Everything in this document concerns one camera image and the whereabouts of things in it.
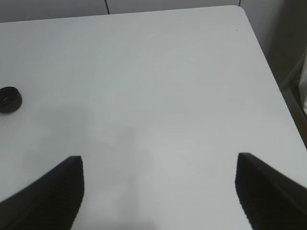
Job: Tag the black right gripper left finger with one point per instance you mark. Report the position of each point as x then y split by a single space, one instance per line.
52 202

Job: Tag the translucent chair beside table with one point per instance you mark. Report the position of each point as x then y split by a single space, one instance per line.
291 82

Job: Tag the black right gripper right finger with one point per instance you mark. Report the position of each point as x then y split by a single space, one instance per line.
269 199

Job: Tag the small black teacup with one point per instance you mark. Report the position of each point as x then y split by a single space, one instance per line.
10 100

